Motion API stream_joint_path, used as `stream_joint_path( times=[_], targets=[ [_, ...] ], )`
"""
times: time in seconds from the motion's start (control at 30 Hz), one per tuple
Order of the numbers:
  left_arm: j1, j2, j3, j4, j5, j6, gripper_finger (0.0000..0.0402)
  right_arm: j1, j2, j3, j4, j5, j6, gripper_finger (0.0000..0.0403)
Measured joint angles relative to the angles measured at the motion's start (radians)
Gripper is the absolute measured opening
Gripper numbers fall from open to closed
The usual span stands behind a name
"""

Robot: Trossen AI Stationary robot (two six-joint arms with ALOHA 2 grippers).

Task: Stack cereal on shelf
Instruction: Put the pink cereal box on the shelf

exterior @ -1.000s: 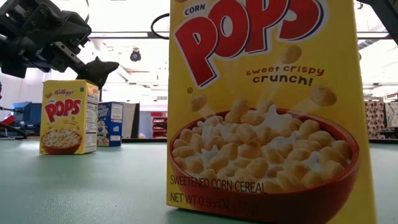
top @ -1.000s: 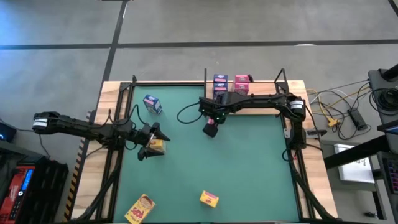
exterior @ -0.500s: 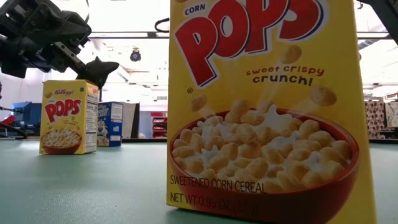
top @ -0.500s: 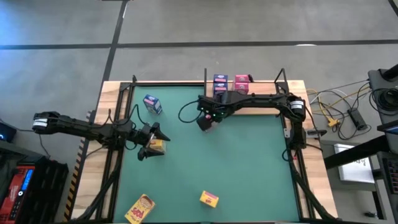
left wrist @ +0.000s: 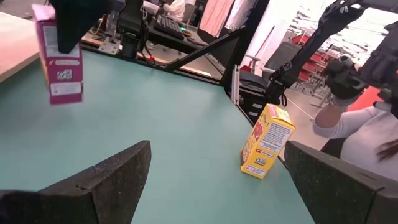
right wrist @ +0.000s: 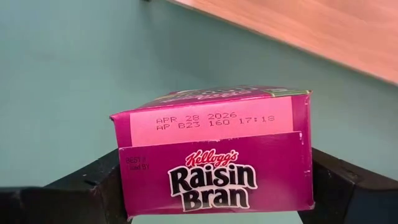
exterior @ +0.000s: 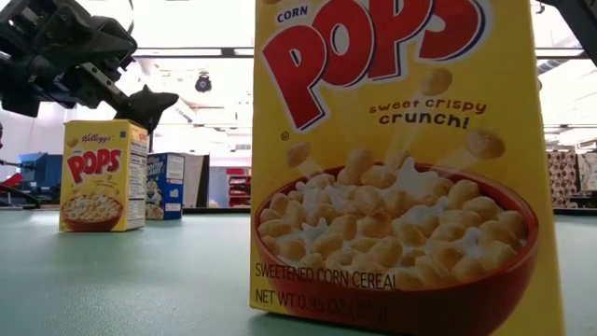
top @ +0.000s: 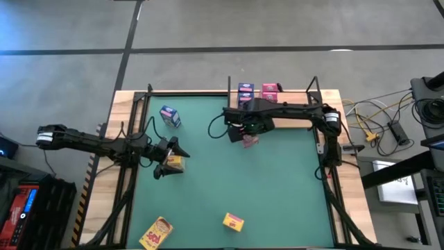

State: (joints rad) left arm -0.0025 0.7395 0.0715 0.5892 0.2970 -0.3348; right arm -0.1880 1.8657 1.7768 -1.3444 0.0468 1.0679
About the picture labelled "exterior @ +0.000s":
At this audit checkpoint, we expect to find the brown patterned cloth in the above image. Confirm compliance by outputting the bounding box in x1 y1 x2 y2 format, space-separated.
548 149 579 209

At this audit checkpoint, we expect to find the blue tarp cover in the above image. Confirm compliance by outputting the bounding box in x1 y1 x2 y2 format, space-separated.
18 152 63 191

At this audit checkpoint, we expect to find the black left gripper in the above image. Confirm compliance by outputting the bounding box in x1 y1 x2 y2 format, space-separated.
32 0 181 135

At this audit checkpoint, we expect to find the blue Frosted Flakes cereal box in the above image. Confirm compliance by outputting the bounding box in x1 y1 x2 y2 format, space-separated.
145 152 186 221

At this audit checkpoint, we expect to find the black ceiling spotlight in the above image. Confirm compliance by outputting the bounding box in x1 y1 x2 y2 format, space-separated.
194 72 214 94

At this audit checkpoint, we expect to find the grey patterned cloth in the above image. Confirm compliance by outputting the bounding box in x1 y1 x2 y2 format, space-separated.
577 152 597 192

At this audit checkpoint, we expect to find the white panel with black edge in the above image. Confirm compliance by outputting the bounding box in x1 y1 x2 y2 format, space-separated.
181 152 211 209

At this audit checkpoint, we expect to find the yellow Corn Pops cereal box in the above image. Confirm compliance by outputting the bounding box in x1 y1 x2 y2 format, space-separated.
59 119 150 233
249 0 568 336

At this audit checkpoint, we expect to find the green table mat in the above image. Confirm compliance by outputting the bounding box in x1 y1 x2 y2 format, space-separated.
0 209 597 336

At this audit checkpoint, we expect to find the red storage shelf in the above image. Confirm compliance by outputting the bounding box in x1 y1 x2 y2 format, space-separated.
227 167 253 208

